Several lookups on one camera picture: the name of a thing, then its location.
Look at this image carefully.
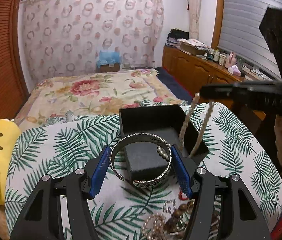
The leaf print tablecloth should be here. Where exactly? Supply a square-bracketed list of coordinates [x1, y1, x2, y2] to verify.
[5, 100, 282, 239]

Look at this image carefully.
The pearl necklace strand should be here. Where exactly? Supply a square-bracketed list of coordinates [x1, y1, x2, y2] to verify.
[156, 92, 216, 162]

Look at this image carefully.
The floral bed blanket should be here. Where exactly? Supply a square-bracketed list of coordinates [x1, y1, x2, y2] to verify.
[14, 68, 183, 131]

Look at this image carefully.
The wooden sideboard cabinet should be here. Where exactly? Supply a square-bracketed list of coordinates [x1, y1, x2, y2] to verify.
[161, 45, 269, 120]

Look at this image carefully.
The patterned pink curtain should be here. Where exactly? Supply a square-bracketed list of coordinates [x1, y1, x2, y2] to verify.
[21, 0, 164, 83]

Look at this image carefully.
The silver engraved cuff bangle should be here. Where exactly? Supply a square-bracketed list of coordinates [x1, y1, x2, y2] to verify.
[109, 132, 172, 188]

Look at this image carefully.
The pile of dark clothes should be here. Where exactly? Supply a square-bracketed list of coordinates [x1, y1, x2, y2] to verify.
[165, 29, 189, 48]

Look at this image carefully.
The stack of papers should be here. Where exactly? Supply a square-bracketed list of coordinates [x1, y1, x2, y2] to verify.
[178, 38, 208, 55]

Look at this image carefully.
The pink tissue box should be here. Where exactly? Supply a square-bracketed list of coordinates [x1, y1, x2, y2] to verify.
[228, 64, 242, 76]

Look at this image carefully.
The grey window blind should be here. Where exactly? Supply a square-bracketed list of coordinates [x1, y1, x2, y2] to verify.
[218, 0, 282, 80]

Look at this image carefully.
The black open jewelry box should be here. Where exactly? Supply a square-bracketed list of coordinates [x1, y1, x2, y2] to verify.
[119, 104, 210, 184]

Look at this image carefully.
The red cord bracelet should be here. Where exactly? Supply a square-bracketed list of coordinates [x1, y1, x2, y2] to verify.
[178, 189, 190, 202]

